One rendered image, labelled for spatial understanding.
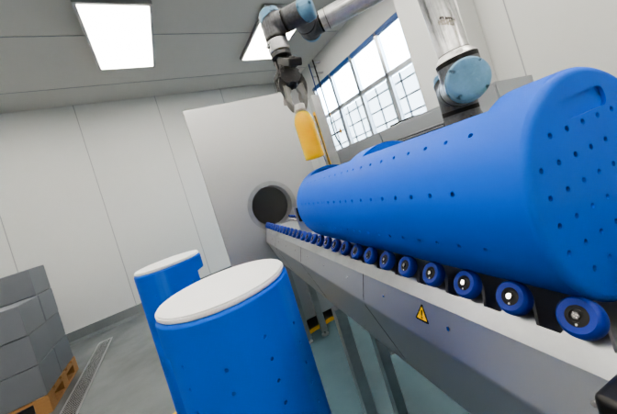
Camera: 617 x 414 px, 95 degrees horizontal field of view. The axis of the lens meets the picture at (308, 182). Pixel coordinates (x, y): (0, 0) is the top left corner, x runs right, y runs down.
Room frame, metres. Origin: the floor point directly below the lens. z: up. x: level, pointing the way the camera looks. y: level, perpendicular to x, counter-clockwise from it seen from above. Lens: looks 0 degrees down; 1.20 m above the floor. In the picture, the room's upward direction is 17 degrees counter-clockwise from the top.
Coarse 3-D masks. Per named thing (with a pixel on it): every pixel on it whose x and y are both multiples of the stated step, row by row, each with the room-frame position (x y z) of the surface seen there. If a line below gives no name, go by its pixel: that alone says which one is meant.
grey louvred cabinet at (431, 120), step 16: (512, 80) 1.90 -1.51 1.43; (528, 80) 2.00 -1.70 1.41; (480, 96) 1.88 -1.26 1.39; (496, 96) 1.80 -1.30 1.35; (432, 112) 2.20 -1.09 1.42; (400, 128) 2.51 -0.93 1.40; (416, 128) 2.37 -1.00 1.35; (432, 128) 2.24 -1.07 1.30; (352, 144) 3.17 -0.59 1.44; (368, 144) 2.91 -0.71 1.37
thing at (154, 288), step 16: (160, 272) 1.18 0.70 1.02; (176, 272) 1.21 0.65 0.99; (192, 272) 1.25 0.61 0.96; (144, 288) 1.19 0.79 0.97; (160, 288) 1.18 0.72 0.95; (176, 288) 1.20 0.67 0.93; (144, 304) 1.20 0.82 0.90; (160, 304) 1.18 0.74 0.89; (160, 352) 1.20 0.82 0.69; (176, 384) 1.18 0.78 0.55; (176, 400) 1.20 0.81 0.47
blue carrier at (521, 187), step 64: (448, 128) 0.43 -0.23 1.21; (512, 128) 0.32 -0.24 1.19; (576, 128) 0.32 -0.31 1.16; (320, 192) 0.86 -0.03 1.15; (384, 192) 0.54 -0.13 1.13; (448, 192) 0.39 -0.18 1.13; (512, 192) 0.30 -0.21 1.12; (576, 192) 0.31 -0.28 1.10; (448, 256) 0.45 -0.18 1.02; (512, 256) 0.33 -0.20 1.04; (576, 256) 0.30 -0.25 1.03
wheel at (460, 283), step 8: (464, 272) 0.46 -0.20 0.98; (472, 272) 0.45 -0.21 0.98; (456, 280) 0.47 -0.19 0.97; (464, 280) 0.45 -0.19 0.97; (472, 280) 0.44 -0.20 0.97; (480, 280) 0.44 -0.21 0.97; (456, 288) 0.46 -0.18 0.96; (464, 288) 0.45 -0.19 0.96; (472, 288) 0.43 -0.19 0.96; (480, 288) 0.43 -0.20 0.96; (464, 296) 0.44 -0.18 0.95; (472, 296) 0.44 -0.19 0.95
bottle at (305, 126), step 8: (296, 112) 0.97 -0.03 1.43; (304, 112) 0.95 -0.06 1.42; (296, 120) 0.95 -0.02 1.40; (304, 120) 0.94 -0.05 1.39; (312, 120) 0.96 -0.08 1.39; (296, 128) 0.96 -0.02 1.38; (304, 128) 0.94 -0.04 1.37; (312, 128) 0.95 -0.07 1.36; (304, 136) 0.94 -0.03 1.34; (312, 136) 0.94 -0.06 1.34; (304, 144) 0.95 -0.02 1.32; (312, 144) 0.94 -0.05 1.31; (320, 144) 0.96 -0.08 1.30; (304, 152) 0.96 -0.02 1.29; (312, 152) 0.94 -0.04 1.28; (320, 152) 0.95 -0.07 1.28
